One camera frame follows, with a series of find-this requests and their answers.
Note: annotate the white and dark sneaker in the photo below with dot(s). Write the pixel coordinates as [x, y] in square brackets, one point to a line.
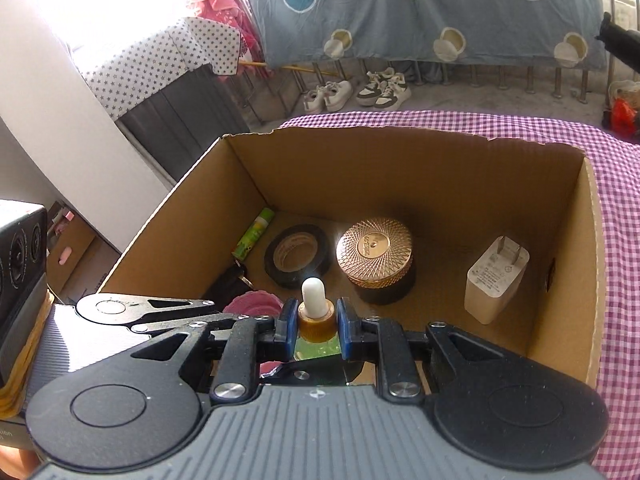
[372, 89]
[395, 94]

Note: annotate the black padded cushion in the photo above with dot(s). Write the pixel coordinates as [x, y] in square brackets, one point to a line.
[622, 40]

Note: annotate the green dropper bottle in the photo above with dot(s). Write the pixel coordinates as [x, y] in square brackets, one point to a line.
[315, 325]

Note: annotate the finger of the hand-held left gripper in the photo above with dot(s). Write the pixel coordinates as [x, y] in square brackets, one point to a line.
[175, 321]

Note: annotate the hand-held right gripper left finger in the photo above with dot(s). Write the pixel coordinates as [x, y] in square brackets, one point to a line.
[288, 330]

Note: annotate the red plastic toy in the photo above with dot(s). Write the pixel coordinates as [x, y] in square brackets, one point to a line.
[622, 115]

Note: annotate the white star-dotted cloth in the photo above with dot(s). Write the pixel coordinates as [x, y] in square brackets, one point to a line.
[150, 60]

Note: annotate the purple checkered tablecloth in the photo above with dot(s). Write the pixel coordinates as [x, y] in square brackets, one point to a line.
[620, 260]

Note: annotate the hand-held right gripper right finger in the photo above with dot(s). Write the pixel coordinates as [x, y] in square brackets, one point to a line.
[346, 330]

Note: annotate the black tape roll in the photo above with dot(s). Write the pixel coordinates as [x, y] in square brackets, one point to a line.
[270, 260]

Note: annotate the dark slatted cabinet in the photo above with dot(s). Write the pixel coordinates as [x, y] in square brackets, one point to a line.
[185, 120]

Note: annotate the blue blanket with circles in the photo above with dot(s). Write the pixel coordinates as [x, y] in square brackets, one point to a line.
[425, 20]

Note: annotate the white charger plug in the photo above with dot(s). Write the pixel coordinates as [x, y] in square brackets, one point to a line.
[492, 280]

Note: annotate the green lip balm tube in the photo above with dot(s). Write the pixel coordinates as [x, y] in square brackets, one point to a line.
[252, 235]

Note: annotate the gold-lid black jar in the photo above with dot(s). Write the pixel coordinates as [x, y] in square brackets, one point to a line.
[372, 250]

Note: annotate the small open cardboard box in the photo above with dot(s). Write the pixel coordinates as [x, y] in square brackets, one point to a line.
[75, 260]

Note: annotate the pink collapsible cup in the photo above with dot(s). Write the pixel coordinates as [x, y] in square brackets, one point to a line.
[252, 305]

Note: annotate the brown cardboard box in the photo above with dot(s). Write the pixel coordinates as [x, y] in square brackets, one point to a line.
[400, 185]

